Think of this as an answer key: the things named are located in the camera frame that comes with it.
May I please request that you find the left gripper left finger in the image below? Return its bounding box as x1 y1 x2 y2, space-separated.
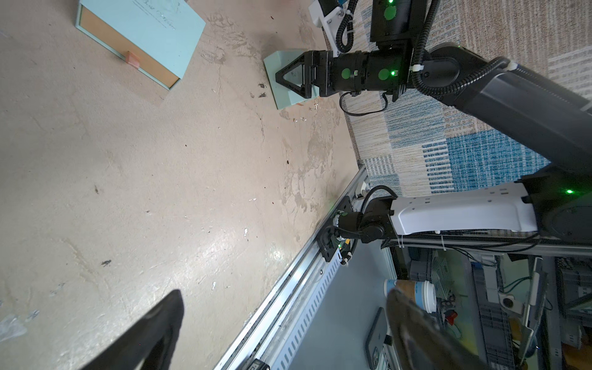
83 289 184 369

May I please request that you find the paper coffee cup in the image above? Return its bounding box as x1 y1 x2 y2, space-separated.
383 279 437 314

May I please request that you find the mint jewelry box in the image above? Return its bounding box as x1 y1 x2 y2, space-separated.
76 0 206 90
263 48 320 110

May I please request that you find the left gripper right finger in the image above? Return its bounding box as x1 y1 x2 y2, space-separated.
386 288 490 370

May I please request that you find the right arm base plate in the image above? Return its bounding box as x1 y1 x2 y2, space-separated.
315 196 357 262

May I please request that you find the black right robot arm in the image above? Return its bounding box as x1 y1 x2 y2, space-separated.
274 1 591 243

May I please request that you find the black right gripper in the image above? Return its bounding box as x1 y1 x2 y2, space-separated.
274 49 407 97

